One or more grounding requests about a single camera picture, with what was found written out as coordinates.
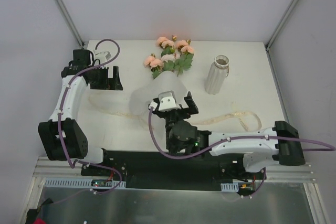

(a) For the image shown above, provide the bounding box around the white wrapping paper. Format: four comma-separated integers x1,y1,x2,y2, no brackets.
129,71,187,131

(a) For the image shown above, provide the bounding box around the pink flower stem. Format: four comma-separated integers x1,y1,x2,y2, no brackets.
143,54,176,79
156,36,175,62
172,35,195,76

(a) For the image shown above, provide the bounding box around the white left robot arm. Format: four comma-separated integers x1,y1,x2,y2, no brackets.
38,49,123,176

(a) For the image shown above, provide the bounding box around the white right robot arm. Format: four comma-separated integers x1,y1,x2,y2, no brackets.
129,72,306,179

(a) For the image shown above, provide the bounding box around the white ribbed ceramic vase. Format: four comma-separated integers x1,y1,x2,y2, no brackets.
205,55,229,95

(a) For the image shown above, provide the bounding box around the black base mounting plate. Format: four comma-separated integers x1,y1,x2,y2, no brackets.
81,151,264,191

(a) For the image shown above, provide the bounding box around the black clamp bottom left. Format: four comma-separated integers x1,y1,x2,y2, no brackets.
25,198,54,224

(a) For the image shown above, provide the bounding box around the red cloth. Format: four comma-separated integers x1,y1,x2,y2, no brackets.
33,218,47,224

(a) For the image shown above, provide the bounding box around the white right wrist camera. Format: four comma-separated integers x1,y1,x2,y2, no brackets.
158,91,179,112

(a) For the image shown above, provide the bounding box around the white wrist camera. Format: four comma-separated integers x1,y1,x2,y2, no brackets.
94,50,112,63
158,91,179,112

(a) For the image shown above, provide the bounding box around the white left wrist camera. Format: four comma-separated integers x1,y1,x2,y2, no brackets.
94,50,112,63

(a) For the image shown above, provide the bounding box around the white slotted cable duct right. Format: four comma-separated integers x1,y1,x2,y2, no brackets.
220,182,239,193

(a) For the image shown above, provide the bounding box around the white slotted cable duct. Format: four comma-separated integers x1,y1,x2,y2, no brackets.
45,178,126,190
220,182,239,193

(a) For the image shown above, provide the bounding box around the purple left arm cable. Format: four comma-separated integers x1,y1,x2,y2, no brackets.
58,39,123,204

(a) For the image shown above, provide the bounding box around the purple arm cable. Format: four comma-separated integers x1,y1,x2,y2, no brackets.
148,105,336,201
58,39,123,204

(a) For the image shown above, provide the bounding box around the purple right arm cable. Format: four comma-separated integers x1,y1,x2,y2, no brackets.
148,105,336,201

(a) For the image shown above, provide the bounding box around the aluminium front rail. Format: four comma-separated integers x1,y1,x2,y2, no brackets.
33,157,317,183

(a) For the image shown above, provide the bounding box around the white slotted cable duct left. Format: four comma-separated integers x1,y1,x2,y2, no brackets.
45,178,126,190

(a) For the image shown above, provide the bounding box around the left aluminium frame post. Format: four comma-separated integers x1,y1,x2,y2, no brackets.
54,0,85,48

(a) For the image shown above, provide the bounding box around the aluminium frame post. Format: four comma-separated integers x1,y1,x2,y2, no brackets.
265,0,300,51
54,0,85,48

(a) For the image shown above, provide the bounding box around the right aluminium frame post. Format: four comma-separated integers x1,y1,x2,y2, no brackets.
265,0,300,51

